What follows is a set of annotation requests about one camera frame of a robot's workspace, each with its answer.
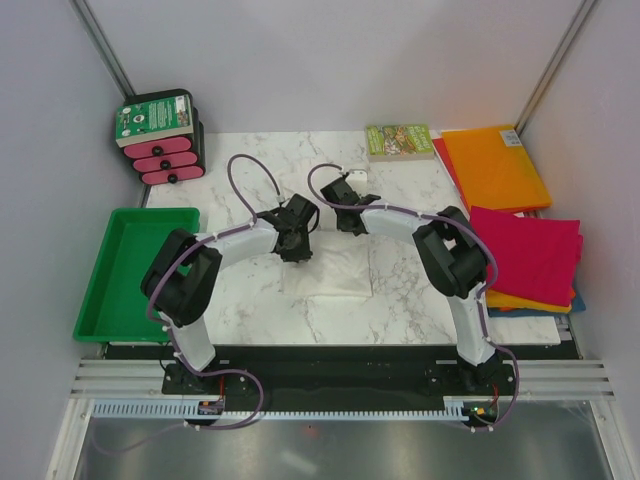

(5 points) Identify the white t shirt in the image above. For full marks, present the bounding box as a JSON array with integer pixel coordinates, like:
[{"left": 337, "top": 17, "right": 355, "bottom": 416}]
[{"left": 282, "top": 231, "right": 372, "bottom": 297}]

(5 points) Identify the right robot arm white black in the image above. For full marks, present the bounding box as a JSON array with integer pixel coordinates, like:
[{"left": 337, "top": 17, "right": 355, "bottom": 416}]
[{"left": 321, "top": 178, "right": 496, "bottom": 394}]

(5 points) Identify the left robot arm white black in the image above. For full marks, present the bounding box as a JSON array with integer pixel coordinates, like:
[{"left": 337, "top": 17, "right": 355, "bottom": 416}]
[{"left": 140, "top": 194, "right": 319, "bottom": 393}]

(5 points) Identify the light green book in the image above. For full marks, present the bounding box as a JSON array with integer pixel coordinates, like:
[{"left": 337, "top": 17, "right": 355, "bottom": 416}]
[{"left": 364, "top": 124, "right": 436, "bottom": 162}]

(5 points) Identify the red folder under orange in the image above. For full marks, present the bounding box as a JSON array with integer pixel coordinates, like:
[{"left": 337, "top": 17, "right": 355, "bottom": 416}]
[{"left": 431, "top": 137, "right": 546, "bottom": 217}]

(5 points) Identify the black pink drawer stand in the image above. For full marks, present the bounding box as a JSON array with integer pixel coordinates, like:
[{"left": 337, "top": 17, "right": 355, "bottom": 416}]
[{"left": 116, "top": 88, "right": 206, "bottom": 186}]

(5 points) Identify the orange plastic folder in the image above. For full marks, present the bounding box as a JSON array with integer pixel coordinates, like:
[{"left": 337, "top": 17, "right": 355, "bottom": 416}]
[{"left": 441, "top": 124, "right": 552, "bottom": 213}]

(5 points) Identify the green plastic tray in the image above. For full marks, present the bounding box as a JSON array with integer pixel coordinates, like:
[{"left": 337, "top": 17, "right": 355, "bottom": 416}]
[{"left": 73, "top": 207, "right": 200, "bottom": 343}]

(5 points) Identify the magenta folded t shirt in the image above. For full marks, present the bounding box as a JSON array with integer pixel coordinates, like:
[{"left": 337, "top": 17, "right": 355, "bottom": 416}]
[{"left": 471, "top": 207, "right": 583, "bottom": 306}]

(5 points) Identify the green book on stand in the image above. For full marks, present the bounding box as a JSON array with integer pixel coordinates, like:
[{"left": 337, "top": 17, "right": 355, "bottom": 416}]
[{"left": 115, "top": 94, "right": 194, "bottom": 148}]

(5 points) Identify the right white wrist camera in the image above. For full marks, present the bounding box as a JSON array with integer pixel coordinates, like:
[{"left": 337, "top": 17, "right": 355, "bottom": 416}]
[{"left": 341, "top": 169, "right": 368, "bottom": 190}]

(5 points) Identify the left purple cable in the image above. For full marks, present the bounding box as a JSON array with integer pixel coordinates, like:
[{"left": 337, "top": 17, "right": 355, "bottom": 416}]
[{"left": 89, "top": 153, "right": 286, "bottom": 457}]

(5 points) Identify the purple cable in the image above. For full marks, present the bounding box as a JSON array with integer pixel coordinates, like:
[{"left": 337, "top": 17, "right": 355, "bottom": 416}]
[
  {"left": 306, "top": 163, "right": 521, "bottom": 434},
  {"left": 89, "top": 153, "right": 286, "bottom": 457}
]

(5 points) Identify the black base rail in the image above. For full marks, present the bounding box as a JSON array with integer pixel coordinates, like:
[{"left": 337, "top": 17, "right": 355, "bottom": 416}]
[{"left": 104, "top": 341, "right": 581, "bottom": 414}]

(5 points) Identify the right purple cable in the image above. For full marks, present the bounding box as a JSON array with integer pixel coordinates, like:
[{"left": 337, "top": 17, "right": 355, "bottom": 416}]
[{"left": 306, "top": 163, "right": 521, "bottom": 434}]

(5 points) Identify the white slotted cable duct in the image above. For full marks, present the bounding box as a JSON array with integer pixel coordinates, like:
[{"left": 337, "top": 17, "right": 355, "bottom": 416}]
[{"left": 91, "top": 398, "right": 471, "bottom": 422}]

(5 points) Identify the left aluminium frame post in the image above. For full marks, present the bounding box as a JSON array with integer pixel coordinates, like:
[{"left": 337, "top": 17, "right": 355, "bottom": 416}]
[{"left": 70, "top": 0, "right": 135, "bottom": 98}]

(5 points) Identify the aluminium frame post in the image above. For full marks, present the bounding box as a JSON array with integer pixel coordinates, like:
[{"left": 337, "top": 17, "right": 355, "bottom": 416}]
[
  {"left": 70, "top": 0, "right": 135, "bottom": 98},
  {"left": 515, "top": 0, "right": 600, "bottom": 136}
]

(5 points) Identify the right aluminium frame post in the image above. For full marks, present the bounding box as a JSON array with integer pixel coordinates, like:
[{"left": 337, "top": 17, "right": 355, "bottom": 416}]
[{"left": 515, "top": 0, "right": 600, "bottom": 136}]

